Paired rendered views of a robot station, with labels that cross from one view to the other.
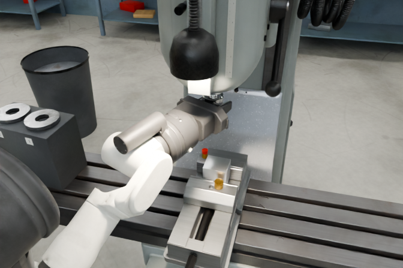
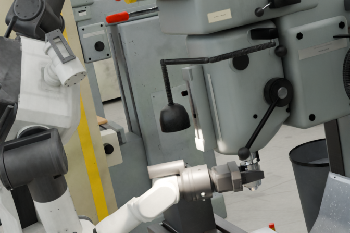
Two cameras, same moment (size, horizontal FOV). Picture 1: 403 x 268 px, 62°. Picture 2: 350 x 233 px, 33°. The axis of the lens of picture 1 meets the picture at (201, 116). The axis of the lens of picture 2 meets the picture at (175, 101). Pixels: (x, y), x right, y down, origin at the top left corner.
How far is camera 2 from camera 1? 1.17 m
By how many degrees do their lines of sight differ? 54
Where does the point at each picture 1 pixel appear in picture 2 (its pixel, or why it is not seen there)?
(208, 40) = (171, 110)
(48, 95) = (307, 192)
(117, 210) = (133, 208)
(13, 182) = (51, 145)
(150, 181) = (153, 197)
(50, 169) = (177, 216)
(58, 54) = not seen: hidden behind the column
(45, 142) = not seen: hidden behind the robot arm
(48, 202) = (58, 155)
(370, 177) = not seen: outside the picture
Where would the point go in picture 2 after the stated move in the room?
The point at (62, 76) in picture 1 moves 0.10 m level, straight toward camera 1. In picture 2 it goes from (323, 171) to (319, 178)
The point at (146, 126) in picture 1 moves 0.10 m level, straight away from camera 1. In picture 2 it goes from (166, 165) to (190, 152)
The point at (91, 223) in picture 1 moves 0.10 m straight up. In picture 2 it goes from (120, 212) to (112, 176)
